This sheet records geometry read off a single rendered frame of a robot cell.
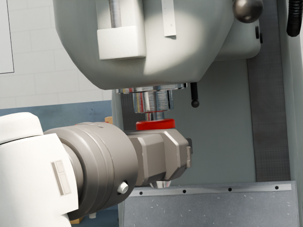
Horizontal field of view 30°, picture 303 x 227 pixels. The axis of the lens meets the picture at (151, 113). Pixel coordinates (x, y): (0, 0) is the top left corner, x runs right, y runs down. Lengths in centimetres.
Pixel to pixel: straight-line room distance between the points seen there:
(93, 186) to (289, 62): 60
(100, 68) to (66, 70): 464
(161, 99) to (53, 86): 465
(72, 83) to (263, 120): 426
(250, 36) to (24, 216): 42
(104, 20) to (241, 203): 56
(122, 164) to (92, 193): 5
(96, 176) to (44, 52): 482
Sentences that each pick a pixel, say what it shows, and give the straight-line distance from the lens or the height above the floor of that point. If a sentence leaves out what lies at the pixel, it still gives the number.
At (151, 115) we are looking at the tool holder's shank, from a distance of 67.
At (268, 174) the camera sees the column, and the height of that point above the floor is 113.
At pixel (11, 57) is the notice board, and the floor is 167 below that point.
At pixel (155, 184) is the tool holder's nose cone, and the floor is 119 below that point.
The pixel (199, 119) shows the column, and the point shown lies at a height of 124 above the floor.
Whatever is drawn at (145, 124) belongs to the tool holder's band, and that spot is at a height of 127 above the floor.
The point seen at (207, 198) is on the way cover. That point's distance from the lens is 105.
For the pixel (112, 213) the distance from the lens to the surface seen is 495.
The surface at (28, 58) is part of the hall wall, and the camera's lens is 539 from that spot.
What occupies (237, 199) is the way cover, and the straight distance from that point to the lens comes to 104.
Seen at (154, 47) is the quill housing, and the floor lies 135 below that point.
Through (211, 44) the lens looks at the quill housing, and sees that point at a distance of 61.
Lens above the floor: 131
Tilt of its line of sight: 3 degrees down
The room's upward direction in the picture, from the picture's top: 5 degrees counter-clockwise
